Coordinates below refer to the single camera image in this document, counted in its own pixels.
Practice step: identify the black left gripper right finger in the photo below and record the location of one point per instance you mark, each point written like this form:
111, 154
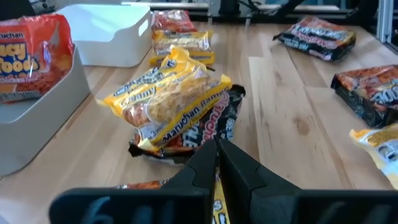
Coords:
255, 196

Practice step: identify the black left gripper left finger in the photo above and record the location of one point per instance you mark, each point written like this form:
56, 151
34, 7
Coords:
186, 202

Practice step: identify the black Maruchan fire noodle pack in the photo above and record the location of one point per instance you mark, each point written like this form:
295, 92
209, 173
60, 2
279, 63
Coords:
314, 39
224, 118
363, 93
221, 205

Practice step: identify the yellow Maruchan chicken ramen pack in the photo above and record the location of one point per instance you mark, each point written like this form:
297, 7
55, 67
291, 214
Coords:
183, 43
161, 99
379, 149

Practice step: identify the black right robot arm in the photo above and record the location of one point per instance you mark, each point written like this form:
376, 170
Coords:
228, 6

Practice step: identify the orange Maruchan noodle pack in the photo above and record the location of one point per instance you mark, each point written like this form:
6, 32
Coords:
31, 56
172, 21

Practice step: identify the white plastic bin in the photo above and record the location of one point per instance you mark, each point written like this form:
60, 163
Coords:
46, 124
109, 53

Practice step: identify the black rig frame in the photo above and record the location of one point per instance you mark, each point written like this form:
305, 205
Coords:
199, 15

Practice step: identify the silver aluminium post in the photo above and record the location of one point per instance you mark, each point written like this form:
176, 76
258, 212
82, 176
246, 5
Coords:
384, 21

